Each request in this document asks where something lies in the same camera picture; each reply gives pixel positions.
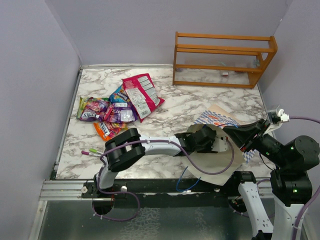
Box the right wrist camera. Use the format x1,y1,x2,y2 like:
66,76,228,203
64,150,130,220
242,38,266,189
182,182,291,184
264,105,290,135

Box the green Fox's candy bag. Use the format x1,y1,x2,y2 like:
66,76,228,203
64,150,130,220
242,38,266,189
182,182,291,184
76,97,88,120

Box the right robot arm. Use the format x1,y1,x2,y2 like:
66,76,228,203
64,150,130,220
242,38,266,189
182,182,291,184
223,119,320,240

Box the red snack bag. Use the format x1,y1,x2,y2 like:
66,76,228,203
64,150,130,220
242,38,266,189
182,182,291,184
122,73,165,123

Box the purple snack bag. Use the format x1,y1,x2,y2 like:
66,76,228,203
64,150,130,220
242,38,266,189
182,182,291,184
107,102,138,123

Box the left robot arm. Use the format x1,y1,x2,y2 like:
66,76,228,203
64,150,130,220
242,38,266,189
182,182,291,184
93,125,217,198

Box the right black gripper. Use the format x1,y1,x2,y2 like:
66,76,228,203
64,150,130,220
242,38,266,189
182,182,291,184
224,116,290,167

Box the purple Fox's berries bag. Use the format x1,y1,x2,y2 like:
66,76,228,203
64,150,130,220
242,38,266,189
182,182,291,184
79,97,109,122

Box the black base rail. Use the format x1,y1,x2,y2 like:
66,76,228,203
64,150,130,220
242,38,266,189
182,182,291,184
81,171,256,209

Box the orange candy bag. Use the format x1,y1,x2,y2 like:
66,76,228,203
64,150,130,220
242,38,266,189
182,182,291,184
93,122,128,142

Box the wooden rack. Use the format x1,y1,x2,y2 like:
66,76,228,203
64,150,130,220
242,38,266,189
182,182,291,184
172,32,278,89

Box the pink Big Foot candy bag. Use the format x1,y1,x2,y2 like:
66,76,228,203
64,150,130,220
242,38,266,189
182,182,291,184
102,103,114,122

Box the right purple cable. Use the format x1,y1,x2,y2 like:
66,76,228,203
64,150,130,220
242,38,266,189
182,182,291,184
232,116,320,240

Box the blue snack bag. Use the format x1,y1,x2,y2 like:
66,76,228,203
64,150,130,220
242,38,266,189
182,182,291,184
109,85,131,103

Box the blue checkered paper bag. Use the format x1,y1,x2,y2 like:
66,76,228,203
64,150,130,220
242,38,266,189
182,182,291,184
179,104,257,186

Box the pens on table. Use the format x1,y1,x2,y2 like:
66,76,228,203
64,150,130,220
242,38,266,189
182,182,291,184
81,148,103,157

